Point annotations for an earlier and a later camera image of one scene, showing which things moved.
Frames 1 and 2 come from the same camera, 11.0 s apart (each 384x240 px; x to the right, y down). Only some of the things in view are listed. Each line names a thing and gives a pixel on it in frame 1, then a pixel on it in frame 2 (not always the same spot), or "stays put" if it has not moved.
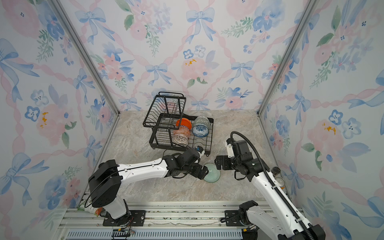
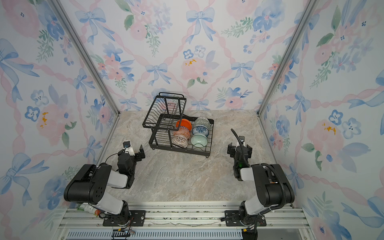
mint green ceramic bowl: x=214 y=173 -> x=199 y=140
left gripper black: x=198 y=174 -> x=138 y=156
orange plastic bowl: x=185 y=122 stays put
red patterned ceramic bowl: x=182 y=129 stays put
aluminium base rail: x=164 y=221 stays put
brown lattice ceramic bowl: x=180 y=139 stays put
